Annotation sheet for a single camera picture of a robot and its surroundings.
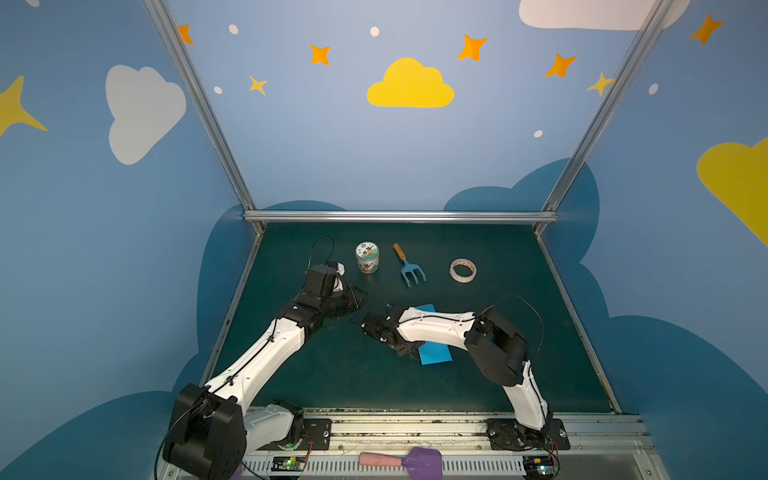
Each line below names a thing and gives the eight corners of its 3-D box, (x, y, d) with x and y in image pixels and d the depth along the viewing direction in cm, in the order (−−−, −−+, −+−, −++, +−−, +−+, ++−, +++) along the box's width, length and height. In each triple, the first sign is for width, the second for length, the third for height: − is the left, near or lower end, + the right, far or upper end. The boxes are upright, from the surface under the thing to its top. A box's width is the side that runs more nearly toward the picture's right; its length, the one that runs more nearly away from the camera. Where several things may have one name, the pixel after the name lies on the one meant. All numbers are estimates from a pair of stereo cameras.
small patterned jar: (355, 274, 108) (354, 261, 102) (357, 255, 113) (356, 241, 107) (378, 274, 108) (378, 261, 102) (379, 255, 114) (379, 241, 108)
